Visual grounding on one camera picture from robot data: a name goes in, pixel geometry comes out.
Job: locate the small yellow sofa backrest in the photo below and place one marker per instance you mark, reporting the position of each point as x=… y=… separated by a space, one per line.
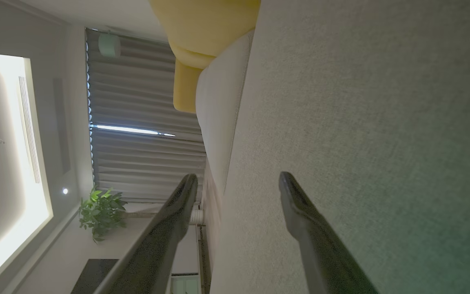
x=184 y=87

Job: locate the large grey sofa chaise cushion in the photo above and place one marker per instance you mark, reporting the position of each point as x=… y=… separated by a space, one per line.
x=382 y=122

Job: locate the green potted plant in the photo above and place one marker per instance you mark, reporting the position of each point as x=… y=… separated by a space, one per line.
x=102 y=212

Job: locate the light grey cabinet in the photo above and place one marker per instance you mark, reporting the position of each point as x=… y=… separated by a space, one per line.
x=184 y=285

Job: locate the grey pleated curtain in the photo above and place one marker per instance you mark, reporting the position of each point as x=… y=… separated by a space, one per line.
x=137 y=102

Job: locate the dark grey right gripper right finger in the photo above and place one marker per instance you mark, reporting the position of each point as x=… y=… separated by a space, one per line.
x=324 y=261

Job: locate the white cylindrical ceiling device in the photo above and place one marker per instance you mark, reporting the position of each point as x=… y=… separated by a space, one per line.
x=108 y=45

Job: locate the white ribbed plant pot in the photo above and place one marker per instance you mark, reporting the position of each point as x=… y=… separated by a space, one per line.
x=197 y=217

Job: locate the large yellow sofa backrest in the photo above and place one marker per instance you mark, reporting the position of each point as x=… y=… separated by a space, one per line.
x=206 y=24

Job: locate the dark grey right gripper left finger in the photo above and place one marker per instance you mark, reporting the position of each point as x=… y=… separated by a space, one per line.
x=153 y=253

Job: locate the dark linear ceiling slot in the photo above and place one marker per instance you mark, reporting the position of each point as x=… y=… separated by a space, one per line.
x=61 y=122

